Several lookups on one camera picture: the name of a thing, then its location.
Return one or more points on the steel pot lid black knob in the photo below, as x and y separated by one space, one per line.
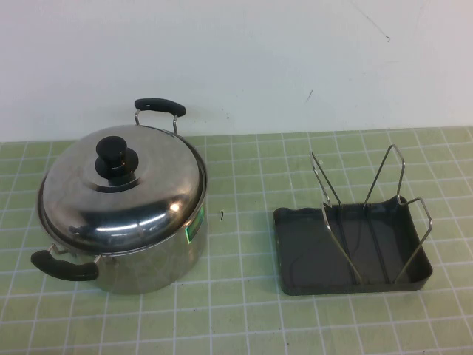
148 207

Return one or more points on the stainless steel cooking pot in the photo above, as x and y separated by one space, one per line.
155 266

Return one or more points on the dark grey drip tray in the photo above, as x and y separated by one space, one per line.
314 251

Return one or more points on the green grid table mat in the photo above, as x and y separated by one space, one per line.
236 325

